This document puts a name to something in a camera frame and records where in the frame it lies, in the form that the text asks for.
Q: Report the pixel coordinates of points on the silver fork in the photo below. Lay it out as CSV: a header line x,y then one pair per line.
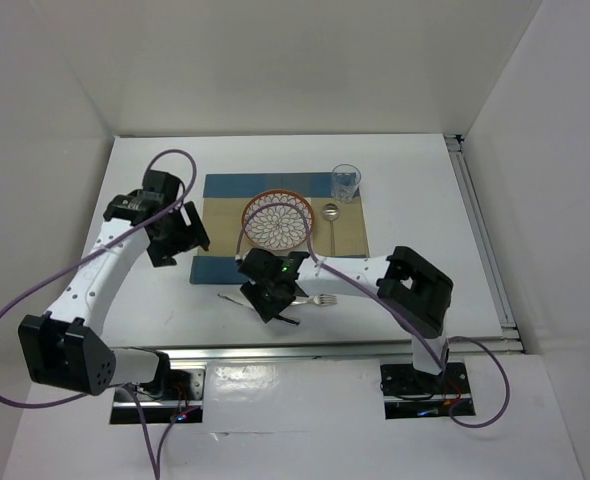
x,y
317,300

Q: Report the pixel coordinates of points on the aluminium right side rail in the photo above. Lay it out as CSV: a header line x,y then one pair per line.
x,y
454,145

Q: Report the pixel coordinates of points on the blue and tan placemat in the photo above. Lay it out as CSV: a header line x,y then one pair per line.
x,y
225,197

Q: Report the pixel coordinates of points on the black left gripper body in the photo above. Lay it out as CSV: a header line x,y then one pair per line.
x,y
174,231

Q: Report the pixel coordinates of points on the aluminium table edge rail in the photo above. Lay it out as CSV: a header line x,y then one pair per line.
x,y
291,352

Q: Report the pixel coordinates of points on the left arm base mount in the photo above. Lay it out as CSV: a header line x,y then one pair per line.
x,y
182,395

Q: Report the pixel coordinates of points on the silver table knife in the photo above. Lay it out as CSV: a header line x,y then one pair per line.
x,y
242,301

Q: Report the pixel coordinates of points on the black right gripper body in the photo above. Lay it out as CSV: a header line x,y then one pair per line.
x,y
267,287

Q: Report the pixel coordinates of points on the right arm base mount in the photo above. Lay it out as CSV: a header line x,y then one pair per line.
x,y
410,394

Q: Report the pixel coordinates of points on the clear plastic cup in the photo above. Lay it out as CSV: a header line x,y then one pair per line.
x,y
345,180

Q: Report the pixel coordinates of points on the flower pattern plate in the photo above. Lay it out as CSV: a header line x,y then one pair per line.
x,y
278,220

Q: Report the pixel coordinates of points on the silver spoon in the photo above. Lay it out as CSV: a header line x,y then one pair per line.
x,y
331,213

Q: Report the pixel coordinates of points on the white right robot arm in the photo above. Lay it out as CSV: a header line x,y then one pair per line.
x,y
406,285

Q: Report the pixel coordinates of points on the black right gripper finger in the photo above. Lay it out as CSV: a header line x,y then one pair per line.
x,y
286,294
267,307

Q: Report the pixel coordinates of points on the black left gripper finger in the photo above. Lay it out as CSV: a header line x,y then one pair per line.
x,y
196,234
162,253

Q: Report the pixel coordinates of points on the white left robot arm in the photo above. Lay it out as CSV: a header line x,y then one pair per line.
x,y
63,347

